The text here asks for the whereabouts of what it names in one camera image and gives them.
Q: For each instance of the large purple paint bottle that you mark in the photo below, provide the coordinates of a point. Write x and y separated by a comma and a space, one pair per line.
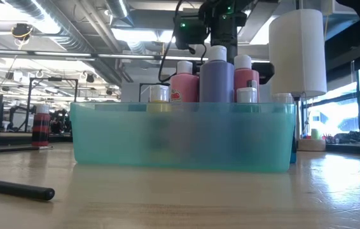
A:
217, 82

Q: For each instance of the large red paint bottle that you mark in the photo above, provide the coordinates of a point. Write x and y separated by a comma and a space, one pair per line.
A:
245, 79

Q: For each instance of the small dark green paint bottle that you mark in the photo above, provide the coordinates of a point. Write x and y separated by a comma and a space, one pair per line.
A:
247, 95

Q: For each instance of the large pink paint bottle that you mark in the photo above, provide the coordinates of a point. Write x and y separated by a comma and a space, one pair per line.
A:
184, 86

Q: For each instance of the small yellow paint bottle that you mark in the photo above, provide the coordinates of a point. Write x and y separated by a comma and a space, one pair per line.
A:
159, 93

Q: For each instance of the small red paint bottle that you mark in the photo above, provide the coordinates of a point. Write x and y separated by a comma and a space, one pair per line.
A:
41, 125

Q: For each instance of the table lamp with white shade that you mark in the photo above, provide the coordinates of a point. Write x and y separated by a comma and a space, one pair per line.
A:
297, 54

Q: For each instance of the translucent teal plastic bin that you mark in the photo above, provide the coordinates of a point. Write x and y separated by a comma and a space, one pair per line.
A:
183, 136

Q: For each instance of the small green object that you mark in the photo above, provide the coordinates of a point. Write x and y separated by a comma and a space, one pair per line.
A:
315, 133

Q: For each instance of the black bag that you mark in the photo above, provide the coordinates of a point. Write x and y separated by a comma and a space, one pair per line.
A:
351, 137

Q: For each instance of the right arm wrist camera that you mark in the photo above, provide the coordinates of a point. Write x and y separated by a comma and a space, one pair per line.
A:
191, 31

